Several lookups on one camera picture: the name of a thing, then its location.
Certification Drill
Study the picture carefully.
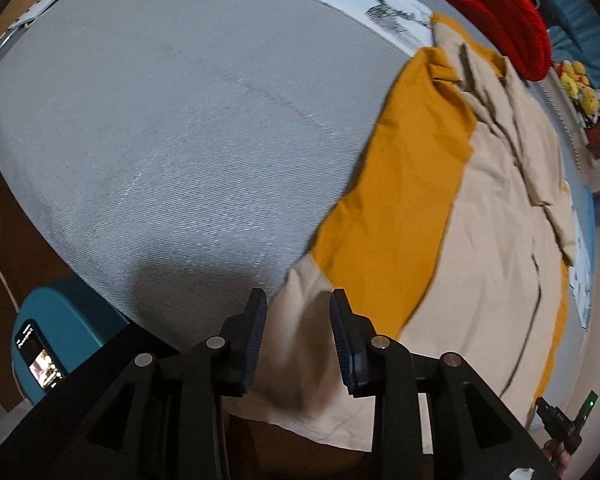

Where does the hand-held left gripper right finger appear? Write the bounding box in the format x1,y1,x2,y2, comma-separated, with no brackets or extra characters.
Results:
329,288,563,480

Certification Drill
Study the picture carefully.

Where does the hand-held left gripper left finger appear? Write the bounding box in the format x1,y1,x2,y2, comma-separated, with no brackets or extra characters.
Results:
0,287,268,480

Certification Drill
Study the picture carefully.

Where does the beige and mustard hooded jacket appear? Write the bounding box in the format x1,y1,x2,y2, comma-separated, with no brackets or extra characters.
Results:
220,12,578,453

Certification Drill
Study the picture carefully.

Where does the teal stool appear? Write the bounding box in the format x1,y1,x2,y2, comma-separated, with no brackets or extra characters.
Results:
11,275,146,406

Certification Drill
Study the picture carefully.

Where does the black smartphone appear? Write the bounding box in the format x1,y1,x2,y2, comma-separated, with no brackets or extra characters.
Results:
14,319,67,391

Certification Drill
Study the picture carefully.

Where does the yellow bear plush toy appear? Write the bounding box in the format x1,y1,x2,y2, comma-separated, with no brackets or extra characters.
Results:
576,85,600,117

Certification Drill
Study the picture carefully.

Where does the yellow duck plush toy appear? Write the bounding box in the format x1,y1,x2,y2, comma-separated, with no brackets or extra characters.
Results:
556,60,590,92

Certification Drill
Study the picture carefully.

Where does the red folded quilt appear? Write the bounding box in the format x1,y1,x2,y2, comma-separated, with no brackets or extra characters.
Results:
402,0,553,81

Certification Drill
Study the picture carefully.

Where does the blue curtain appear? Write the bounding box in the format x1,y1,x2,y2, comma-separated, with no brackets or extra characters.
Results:
550,20,600,111

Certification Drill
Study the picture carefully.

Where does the wooden bed headboard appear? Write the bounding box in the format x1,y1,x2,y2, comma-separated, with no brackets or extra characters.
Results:
0,0,51,58

